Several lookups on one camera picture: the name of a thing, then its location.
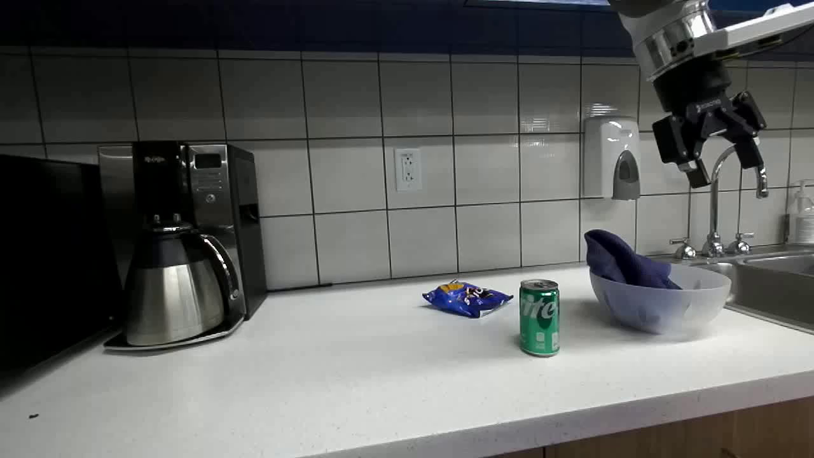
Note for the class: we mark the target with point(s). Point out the green soda can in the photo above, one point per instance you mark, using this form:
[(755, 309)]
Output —
[(539, 318)]

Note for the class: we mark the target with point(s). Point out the white wall soap dispenser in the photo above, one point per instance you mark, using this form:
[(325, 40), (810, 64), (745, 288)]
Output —
[(610, 161)]

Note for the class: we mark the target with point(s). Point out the clear soap pump bottle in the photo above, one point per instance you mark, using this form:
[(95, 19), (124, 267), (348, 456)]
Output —
[(800, 217)]

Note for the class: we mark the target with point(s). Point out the dark blue towel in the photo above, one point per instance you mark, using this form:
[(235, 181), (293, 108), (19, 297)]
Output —
[(623, 261)]

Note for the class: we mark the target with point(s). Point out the stainless steel coffee carafe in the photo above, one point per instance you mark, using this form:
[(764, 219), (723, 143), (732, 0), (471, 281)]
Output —
[(173, 293)]

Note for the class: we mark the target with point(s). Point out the chrome faucet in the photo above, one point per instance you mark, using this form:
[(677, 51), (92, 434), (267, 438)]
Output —
[(714, 204)]

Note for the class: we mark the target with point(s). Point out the translucent white plastic bowl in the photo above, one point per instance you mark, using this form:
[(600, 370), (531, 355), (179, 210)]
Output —
[(661, 306)]

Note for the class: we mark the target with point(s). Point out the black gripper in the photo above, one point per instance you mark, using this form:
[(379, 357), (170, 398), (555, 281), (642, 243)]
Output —
[(697, 89)]

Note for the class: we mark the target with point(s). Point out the black microwave oven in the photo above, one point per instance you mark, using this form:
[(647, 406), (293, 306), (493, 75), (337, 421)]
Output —
[(50, 256)]

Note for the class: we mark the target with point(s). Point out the black coffee maker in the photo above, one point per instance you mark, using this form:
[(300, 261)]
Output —
[(212, 219)]

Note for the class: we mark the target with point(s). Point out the white wall power outlet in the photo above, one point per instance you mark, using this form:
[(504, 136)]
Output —
[(408, 169)]

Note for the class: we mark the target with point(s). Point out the blue snack bag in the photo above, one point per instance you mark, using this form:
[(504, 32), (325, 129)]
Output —
[(466, 299)]

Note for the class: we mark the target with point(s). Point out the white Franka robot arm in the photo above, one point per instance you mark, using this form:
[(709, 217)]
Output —
[(669, 35)]

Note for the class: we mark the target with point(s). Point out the stainless steel double sink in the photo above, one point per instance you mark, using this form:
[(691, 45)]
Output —
[(775, 283)]

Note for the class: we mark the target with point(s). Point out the white wrist camera mount plate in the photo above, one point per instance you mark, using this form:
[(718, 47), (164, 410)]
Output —
[(764, 28)]

